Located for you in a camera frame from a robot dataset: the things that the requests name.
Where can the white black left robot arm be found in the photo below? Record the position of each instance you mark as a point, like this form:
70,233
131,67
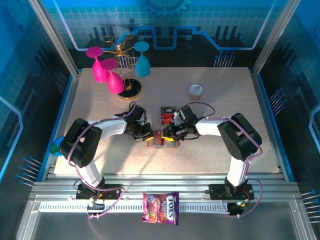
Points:
112,126

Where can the small controller board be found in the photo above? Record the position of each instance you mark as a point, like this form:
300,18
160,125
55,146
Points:
236,208
96,206

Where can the red credit card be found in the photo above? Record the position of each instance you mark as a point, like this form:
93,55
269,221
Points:
168,119

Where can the blue green round object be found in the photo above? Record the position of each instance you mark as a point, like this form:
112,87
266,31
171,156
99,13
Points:
55,148

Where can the maroon credit card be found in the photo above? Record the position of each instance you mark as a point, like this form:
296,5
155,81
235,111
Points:
158,138

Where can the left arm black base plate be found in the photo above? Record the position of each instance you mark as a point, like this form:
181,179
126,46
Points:
112,190

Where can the purple candy bag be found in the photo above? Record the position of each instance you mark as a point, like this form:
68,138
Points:
160,207

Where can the aluminium table frame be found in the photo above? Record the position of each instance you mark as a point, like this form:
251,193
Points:
175,185

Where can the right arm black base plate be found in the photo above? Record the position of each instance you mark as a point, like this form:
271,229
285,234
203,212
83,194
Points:
217,191

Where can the brown leather card holder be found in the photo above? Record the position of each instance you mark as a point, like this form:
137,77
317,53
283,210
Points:
174,145

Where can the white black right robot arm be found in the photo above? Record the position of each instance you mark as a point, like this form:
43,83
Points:
207,126

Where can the paper cup with white lid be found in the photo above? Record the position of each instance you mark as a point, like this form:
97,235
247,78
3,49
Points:
195,90

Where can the aluminium frame post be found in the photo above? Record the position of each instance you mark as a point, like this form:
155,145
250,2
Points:
55,37
274,37

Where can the blue plastic goblet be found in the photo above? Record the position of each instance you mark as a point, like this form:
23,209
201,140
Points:
142,67

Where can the pink plastic goblet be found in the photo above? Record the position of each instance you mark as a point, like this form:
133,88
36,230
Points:
100,72
115,83

